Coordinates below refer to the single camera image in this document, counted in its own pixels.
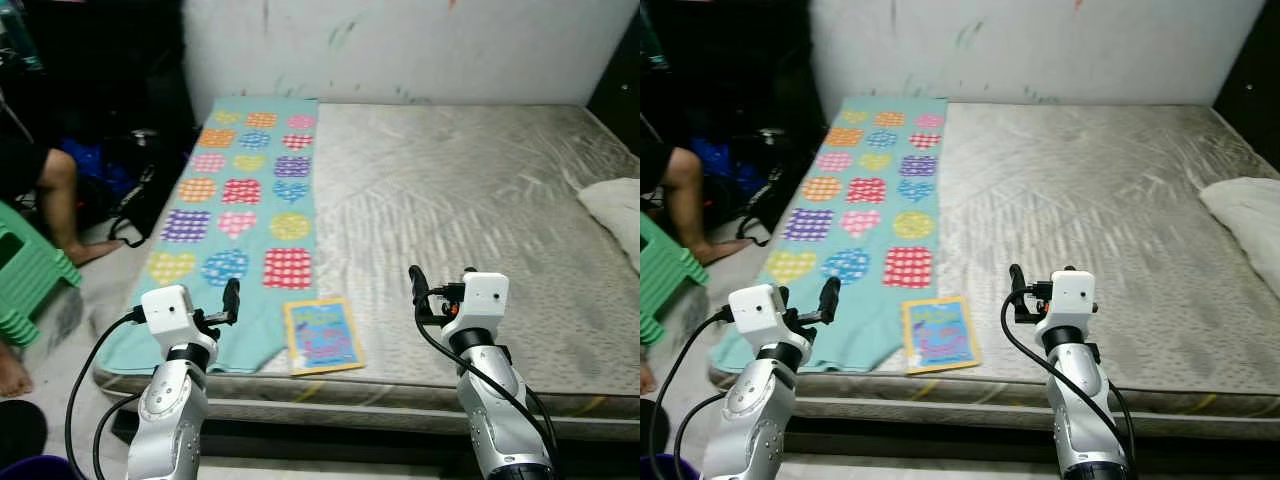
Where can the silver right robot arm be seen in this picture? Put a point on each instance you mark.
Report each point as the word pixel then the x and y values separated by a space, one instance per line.
pixel 495 400
pixel 1080 400

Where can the blue bag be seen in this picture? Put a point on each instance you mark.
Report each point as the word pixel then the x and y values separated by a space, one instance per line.
pixel 725 160
pixel 90 160

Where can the green plastic stool stack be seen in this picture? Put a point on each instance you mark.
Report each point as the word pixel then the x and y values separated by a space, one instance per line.
pixel 665 285
pixel 30 280

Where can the teal blanket with colourful hearts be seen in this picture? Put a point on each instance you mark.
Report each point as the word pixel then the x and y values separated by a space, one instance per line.
pixel 255 330
pixel 880 330

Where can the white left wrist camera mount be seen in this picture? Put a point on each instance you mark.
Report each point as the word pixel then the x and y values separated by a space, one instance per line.
pixel 755 308
pixel 165 308

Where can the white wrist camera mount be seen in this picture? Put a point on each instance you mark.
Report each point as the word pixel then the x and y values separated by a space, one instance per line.
pixel 755 308
pixel 165 308
pixel 1070 298
pixel 483 298

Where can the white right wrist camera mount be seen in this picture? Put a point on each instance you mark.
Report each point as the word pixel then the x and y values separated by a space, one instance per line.
pixel 1070 298
pixel 483 298

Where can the blue yellow children's book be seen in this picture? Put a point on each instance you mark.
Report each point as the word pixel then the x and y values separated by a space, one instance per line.
pixel 942 335
pixel 325 337

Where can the person in black shorts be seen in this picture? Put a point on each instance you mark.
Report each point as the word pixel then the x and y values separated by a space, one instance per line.
pixel 60 190
pixel 690 190

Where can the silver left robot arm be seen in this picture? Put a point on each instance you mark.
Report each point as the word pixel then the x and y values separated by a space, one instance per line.
pixel 745 420
pixel 165 420

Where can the grey quilted mattress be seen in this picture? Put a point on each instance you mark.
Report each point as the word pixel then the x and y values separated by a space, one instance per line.
pixel 1090 200
pixel 470 200

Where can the dark bed base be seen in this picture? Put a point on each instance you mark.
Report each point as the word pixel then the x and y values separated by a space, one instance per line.
pixel 950 450
pixel 350 450

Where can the white pillow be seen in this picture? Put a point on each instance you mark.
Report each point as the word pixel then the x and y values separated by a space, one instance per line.
pixel 618 215
pixel 1245 215

